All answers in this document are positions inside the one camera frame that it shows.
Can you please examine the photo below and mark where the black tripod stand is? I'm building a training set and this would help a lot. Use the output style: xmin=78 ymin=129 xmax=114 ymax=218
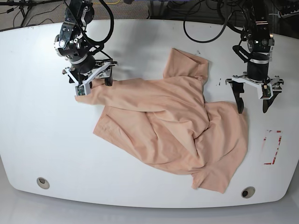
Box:
xmin=0 ymin=0 xmax=62 ymax=32

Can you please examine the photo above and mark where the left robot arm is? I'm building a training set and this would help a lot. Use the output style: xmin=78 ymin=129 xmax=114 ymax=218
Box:
xmin=226 ymin=0 xmax=284 ymax=114

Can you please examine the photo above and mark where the peach T-shirt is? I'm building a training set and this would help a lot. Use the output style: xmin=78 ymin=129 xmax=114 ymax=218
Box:
xmin=76 ymin=49 xmax=248 ymax=193

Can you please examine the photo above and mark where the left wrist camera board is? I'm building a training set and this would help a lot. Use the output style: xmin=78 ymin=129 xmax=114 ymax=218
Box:
xmin=257 ymin=84 xmax=273 ymax=100

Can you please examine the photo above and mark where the red tape marking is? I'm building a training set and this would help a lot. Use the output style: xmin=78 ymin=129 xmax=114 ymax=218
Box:
xmin=260 ymin=130 xmax=282 ymax=165

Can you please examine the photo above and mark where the left table grommet hole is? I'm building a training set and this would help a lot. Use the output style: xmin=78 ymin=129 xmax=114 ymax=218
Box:
xmin=36 ymin=177 xmax=50 ymax=189

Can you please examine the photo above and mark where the white power strip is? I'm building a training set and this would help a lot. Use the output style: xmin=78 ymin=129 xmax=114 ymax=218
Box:
xmin=279 ymin=4 xmax=299 ymax=19

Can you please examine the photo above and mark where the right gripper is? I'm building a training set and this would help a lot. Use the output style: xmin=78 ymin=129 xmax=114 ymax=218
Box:
xmin=62 ymin=55 xmax=118 ymax=86

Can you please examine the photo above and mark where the table grommet hole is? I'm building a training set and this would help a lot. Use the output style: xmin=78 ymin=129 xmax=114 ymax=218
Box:
xmin=241 ymin=186 xmax=256 ymax=199
xmin=36 ymin=177 xmax=50 ymax=189

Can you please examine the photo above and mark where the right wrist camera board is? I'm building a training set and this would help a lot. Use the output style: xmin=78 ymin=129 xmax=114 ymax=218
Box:
xmin=75 ymin=85 xmax=91 ymax=96

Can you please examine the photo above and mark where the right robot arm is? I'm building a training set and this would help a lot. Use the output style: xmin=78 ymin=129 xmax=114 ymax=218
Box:
xmin=54 ymin=0 xmax=115 ymax=85

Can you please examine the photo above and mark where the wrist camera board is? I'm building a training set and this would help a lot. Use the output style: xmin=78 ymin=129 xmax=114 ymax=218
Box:
xmin=257 ymin=84 xmax=273 ymax=100
xmin=75 ymin=85 xmax=91 ymax=96

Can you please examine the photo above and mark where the right table grommet hole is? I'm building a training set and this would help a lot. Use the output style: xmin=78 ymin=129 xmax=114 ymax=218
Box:
xmin=241 ymin=186 xmax=256 ymax=199

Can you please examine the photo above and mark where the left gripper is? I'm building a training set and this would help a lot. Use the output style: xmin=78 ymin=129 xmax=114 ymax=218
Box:
xmin=225 ymin=60 xmax=284 ymax=114

